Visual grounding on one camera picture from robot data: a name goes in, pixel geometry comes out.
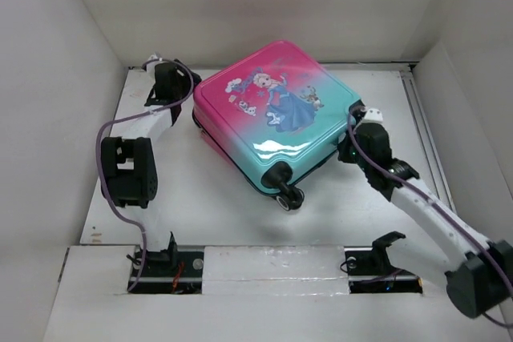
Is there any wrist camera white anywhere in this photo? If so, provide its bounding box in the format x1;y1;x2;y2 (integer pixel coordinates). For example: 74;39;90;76
358;107;384;125
141;52;168;76

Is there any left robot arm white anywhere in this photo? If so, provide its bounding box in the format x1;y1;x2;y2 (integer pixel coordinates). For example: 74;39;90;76
95;58;201;276

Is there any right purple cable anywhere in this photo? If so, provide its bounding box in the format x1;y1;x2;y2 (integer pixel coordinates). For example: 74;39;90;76
345;105;513;328

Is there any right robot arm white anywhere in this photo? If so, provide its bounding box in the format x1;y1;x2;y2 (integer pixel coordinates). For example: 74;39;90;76
338;123;512;319

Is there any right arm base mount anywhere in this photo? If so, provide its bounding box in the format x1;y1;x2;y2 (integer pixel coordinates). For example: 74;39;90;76
339;231;423;295

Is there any purple cable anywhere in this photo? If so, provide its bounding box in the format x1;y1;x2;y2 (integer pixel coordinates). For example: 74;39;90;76
345;105;513;328
95;58;196;291

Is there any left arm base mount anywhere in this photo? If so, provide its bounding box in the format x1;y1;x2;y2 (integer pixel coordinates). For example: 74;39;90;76
127;248;204;295

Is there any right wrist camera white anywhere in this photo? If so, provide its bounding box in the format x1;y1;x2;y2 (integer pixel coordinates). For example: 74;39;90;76
358;107;384;125

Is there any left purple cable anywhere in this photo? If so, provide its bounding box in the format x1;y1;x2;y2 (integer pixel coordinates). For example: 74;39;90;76
95;58;196;291

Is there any pink teal kids suitcase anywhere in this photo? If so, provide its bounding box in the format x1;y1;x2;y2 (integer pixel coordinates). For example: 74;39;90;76
192;41;362;211

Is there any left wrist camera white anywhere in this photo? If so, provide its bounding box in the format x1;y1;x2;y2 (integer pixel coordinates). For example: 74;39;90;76
141;52;168;76

